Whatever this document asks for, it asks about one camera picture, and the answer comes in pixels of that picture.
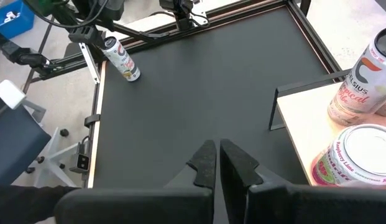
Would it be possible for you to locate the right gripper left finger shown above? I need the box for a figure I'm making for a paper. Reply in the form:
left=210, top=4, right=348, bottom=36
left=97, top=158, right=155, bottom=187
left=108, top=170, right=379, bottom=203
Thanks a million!
left=53, top=139, right=218, bottom=224

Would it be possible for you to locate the black camera box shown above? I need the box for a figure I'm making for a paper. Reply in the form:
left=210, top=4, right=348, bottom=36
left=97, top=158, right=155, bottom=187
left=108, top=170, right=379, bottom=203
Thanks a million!
left=69, top=151, right=91, bottom=174

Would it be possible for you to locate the silver aluminium bar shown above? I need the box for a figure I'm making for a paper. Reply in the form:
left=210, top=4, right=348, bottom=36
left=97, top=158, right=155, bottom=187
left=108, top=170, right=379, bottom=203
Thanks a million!
left=78, top=42, right=102, bottom=85

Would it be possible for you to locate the blue plastic bin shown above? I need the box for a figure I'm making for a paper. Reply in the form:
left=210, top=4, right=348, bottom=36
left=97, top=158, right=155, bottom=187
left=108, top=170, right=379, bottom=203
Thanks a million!
left=0, top=0, right=35, bottom=40

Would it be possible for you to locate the silver slim can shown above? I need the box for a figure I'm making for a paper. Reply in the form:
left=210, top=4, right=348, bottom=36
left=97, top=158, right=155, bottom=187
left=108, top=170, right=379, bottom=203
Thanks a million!
left=327, top=26, right=386, bottom=127
left=101, top=35, right=142, bottom=83

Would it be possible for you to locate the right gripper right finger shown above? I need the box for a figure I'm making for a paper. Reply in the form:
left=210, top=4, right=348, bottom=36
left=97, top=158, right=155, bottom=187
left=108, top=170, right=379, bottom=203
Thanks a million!
left=219, top=138, right=386, bottom=224

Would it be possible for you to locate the blue office chair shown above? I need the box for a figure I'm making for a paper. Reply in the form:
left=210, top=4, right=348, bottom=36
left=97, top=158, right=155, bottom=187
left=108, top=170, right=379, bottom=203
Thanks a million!
left=0, top=79, right=85, bottom=187

